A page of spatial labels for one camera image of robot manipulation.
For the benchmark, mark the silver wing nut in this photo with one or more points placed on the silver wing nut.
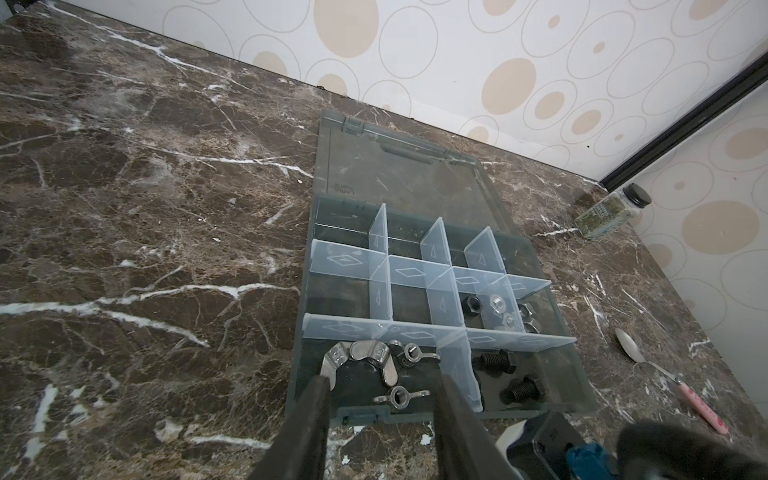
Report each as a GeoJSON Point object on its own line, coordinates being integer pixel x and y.
{"type": "Point", "coordinates": [411, 354]}
{"type": "Point", "coordinates": [399, 398]}
{"type": "Point", "coordinates": [373, 352]}

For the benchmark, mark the dark hex nut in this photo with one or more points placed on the dark hex nut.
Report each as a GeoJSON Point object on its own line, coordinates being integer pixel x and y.
{"type": "Point", "coordinates": [472, 305]}

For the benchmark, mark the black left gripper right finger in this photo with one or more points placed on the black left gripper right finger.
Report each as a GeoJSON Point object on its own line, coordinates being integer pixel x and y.
{"type": "Point", "coordinates": [465, 450]}

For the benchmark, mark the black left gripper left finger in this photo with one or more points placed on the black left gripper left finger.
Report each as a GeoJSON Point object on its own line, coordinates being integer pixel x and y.
{"type": "Point", "coordinates": [299, 449]}

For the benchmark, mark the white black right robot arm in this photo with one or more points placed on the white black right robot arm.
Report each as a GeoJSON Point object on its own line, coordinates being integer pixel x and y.
{"type": "Point", "coordinates": [549, 447]}

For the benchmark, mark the black hex bolt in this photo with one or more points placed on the black hex bolt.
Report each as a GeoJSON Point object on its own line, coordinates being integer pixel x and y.
{"type": "Point", "coordinates": [496, 363]}
{"type": "Point", "coordinates": [529, 388]}

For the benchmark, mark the clear grey compartment organizer box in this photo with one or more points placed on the clear grey compartment organizer box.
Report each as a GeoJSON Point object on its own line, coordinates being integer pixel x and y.
{"type": "Point", "coordinates": [400, 231]}

